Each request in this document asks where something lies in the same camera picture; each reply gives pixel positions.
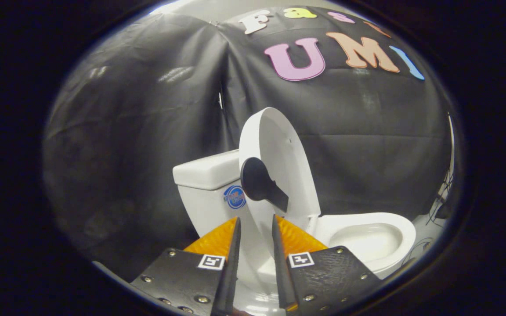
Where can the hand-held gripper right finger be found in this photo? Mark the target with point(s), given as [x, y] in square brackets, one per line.
[327, 276]

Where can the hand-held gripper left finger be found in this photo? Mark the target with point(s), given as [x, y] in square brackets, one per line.
[178, 281]

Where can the black lid pull tab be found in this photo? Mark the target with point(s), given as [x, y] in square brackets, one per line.
[257, 182]

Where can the white toilet lid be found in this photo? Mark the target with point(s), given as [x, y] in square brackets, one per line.
[283, 149]

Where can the white ceramic toilet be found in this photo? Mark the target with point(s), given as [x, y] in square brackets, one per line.
[204, 208]

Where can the white cistern cover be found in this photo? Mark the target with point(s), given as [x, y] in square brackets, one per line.
[204, 169]

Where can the black backdrop cloth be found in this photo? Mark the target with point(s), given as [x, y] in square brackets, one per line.
[147, 131]

